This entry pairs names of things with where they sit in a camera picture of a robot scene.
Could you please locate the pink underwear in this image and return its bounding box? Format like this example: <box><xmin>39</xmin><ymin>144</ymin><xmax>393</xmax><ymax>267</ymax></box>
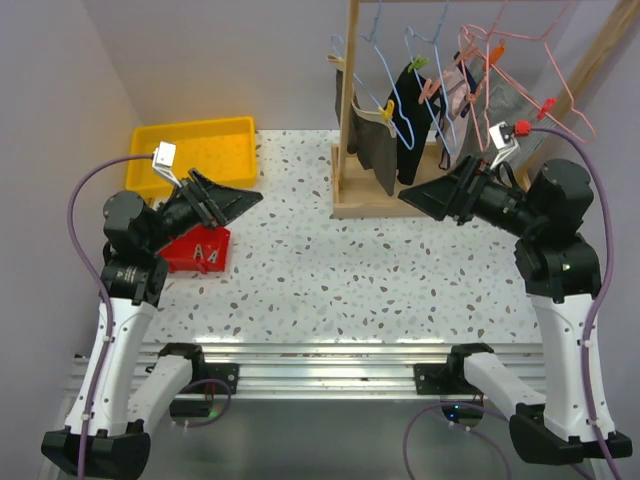
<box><xmin>436</xmin><ymin>64</ymin><xmax>476</xmax><ymax>170</ymax></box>

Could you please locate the pink wire hanger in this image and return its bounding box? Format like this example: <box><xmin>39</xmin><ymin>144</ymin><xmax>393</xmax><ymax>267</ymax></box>
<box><xmin>457</xmin><ymin>23</ymin><xmax>506</xmax><ymax>152</ymax></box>
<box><xmin>490</xmin><ymin>1</ymin><xmax>596</xmax><ymax>143</ymax></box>

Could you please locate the pink wire hanger rear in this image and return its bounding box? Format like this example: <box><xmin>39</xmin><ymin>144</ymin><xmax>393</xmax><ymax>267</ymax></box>
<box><xmin>490</xmin><ymin>1</ymin><xmax>596</xmax><ymax>143</ymax></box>

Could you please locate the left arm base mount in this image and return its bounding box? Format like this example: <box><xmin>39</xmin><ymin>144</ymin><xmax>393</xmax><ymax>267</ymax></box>
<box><xmin>192</xmin><ymin>363</ymin><xmax>240</xmax><ymax>395</ymax></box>

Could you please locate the red clothespin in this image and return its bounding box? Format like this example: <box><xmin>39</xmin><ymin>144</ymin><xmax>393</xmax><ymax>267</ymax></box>
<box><xmin>536</xmin><ymin>97</ymin><xmax>557</xmax><ymax>120</ymax></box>

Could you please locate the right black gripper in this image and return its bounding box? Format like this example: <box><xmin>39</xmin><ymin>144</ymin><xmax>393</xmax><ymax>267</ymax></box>
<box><xmin>400</xmin><ymin>149</ymin><xmax>544</xmax><ymax>236</ymax></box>

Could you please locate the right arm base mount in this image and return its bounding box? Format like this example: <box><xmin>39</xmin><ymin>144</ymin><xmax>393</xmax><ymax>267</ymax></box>
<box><xmin>413</xmin><ymin>363</ymin><xmax>480</xmax><ymax>396</ymax></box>

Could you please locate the orange clothespin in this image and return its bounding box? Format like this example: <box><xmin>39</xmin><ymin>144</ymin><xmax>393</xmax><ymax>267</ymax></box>
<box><xmin>483</xmin><ymin>41</ymin><xmax>506</xmax><ymax>71</ymax></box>

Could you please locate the pink wire hanger front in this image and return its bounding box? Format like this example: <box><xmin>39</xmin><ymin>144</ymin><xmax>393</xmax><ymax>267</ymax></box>
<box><xmin>457</xmin><ymin>23</ymin><xmax>506</xmax><ymax>152</ymax></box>

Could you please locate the green clothespin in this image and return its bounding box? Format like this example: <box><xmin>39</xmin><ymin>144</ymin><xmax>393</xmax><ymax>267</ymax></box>
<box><xmin>407</xmin><ymin>55</ymin><xmax>430</xmax><ymax>73</ymax></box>

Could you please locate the grey striped underwear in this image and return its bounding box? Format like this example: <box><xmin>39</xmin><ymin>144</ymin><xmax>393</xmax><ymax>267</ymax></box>
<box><xmin>458</xmin><ymin>69</ymin><xmax>546</xmax><ymax>171</ymax></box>

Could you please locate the aluminium rail frame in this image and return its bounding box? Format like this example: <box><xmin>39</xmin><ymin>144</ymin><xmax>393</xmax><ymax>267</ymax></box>
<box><xmin>69</xmin><ymin>342</ymin><xmax>556</xmax><ymax>401</ymax></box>

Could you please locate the yellow plastic tray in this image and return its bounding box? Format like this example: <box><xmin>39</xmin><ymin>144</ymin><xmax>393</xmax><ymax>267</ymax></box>
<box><xmin>129</xmin><ymin>116</ymin><xmax>257</xmax><ymax>188</ymax></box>

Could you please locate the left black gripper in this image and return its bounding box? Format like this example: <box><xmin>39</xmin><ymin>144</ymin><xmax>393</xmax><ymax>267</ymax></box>
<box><xmin>144</xmin><ymin>168</ymin><xmax>261</xmax><ymax>253</ymax></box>

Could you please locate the black underwear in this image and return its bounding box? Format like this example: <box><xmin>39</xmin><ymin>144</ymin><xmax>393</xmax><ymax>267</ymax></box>
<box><xmin>388</xmin><ymin>66</ymin><xmax>439</xmax><ymax>185</ymax></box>

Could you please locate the pink clothespin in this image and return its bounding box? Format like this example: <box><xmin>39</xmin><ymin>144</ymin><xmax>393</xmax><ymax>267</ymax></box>
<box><xmin>418</xmin><ymin>79</ymin><xmax>441</xmax><ymax>104</ymax></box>

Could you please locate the red plastic bin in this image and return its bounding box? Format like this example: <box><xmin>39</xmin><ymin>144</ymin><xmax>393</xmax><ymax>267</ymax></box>
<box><xmin>159</xmin><ymin>225</ymin><xmax>231</xmax><ymax>274</ymax></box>

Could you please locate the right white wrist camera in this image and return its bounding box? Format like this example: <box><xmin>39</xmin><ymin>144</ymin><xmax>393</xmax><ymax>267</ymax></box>
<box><xmin>489</xmin><ymin>121</ymin><xmax>520</xmax><ymax>170</ymax></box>

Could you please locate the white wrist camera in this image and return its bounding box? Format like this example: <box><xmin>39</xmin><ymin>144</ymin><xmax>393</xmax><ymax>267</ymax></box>
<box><xmin>489</xmin><ymin>121</ymin><xmax>520</xmax><ymax>170</ymax></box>
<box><xmin>152</xmin><ymin>141</ymin><xmax>181</xmax><ymax>187</ymax></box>

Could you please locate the grey brown underwear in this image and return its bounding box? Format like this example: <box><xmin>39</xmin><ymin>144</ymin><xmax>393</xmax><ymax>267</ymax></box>
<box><xmin>333</xmin><ymin>62</ymin><xmax>399</xmax><ymax>197</ymax></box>

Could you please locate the yellow clothespin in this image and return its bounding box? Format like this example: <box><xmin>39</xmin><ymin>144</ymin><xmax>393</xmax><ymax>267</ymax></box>
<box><xmin>327</xmin><ymin>54</ymin><xmax>345</xmax><ymax>71</ymax></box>
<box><xmin>378</xmin><ymin>99</ymin><xmax>395</xmax><ymax>125</ymax></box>

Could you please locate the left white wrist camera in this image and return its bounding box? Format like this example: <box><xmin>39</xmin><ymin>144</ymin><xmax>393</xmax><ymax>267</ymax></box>
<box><xmin>152</xmin><ymin>141</ymin><xmax>181</xmax><ymax>187</ymax></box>

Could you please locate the blue wire hanger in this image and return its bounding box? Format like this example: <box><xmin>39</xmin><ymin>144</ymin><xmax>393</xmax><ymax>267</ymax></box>
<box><xmin>404</xmin><ymin>1</ymin><xmax>458</xmax><ymax>155</ymax></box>
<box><xmin>347</xmin><ymin>16</ymin><xmax>416</xmax><ymax>150</ymax></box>

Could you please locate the wooden clothes rack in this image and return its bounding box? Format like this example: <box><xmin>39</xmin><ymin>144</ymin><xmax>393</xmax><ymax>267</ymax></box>
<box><xmin>329</xmin><ymin>0</ymin><xmax>640</xmax><ymax>220</ymax></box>

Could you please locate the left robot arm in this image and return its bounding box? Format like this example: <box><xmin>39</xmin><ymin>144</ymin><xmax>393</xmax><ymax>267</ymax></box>
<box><xmin>41</xmin><ymin>169</ymin><xmax>263</xmax><ymax>479</ymax></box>

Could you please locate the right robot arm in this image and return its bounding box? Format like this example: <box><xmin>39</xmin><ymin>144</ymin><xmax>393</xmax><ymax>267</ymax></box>
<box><xmin>398</xmin><ymin>157</ymin><xmax>633</xmax><ymax>465</ymax></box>

